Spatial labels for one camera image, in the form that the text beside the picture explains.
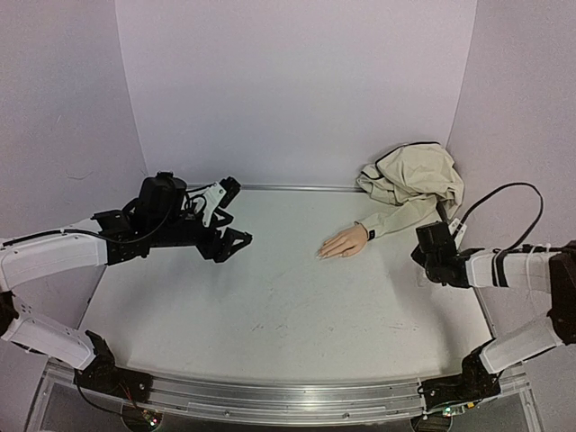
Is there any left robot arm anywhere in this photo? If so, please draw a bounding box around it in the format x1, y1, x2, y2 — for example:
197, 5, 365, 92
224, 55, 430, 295
1, 172, 252, 403

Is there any small circuit board left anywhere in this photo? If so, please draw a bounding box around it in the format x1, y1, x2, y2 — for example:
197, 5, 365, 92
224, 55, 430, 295
132, 409, 162, 428

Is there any small circuit board right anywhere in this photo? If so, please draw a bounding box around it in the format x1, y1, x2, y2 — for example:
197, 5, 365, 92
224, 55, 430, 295
440, 402, 476, 418

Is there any mannequin hand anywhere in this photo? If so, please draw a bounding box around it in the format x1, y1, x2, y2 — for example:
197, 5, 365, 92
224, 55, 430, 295
318, 224, 368, 259

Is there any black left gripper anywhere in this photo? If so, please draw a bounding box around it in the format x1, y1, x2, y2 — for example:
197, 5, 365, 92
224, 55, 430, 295
151, 211, 254, 262

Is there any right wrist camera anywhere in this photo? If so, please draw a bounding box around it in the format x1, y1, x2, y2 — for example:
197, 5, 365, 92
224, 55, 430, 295
448, 218, 467, 249

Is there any small circuit board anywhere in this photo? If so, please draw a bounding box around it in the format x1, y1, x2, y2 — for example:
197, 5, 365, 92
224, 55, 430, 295
132, 409, 162, 428
440, 402, 476, 418

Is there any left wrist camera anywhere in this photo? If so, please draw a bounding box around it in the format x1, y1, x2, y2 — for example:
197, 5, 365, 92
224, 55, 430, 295
200, 176, 241, 228

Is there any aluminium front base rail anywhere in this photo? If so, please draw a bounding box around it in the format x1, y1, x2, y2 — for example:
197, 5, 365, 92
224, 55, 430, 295
44, 350, 527, 418

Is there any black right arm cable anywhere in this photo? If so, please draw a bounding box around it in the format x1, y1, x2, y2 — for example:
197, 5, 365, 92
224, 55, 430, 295
456, 181, 545, 253

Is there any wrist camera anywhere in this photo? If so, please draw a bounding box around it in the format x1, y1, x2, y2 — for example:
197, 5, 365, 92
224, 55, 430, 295
448, 218, 467, 249
200, 176, 241, 228

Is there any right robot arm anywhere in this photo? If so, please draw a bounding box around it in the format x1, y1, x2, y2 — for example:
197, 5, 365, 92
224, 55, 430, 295
411, 221, 575, 408

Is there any beige jacket cloth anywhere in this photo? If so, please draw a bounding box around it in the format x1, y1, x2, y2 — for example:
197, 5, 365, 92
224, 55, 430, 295
356, 141, 464, 240

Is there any aluminium table edge rail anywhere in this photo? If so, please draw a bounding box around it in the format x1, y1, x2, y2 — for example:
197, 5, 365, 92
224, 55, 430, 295
185, 184, 363, 195

